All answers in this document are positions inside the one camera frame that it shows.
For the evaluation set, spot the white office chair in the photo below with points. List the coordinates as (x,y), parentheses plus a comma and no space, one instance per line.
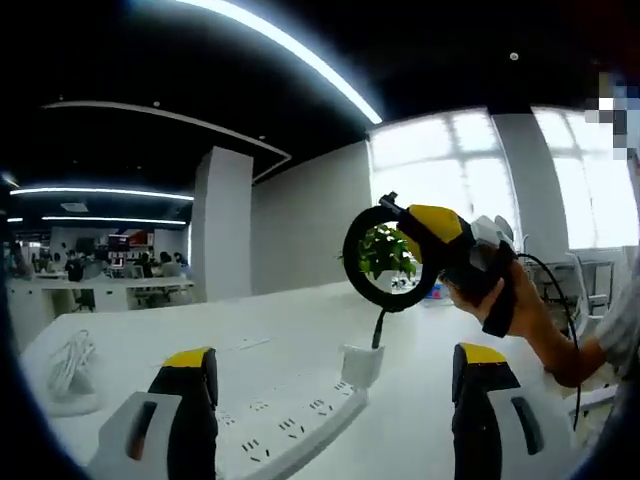
(595,290)

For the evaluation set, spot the white charger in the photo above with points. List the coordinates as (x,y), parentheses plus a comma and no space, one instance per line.
(361,365)

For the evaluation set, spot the white desk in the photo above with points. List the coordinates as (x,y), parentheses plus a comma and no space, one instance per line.
(280,320)

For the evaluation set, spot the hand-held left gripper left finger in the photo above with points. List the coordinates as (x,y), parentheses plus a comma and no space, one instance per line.
(190,395)

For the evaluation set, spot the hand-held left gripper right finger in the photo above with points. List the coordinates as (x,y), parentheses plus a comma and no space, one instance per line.
(480,400)

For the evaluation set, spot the white power strip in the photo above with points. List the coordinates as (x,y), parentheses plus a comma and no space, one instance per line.
(300,420)

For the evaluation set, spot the person's right hand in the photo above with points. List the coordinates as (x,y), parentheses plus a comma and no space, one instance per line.
(525,295)

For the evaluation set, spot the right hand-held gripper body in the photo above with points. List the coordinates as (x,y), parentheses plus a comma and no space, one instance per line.
(492,237)

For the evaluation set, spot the potted green plant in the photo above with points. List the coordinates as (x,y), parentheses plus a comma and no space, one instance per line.
(385,250)

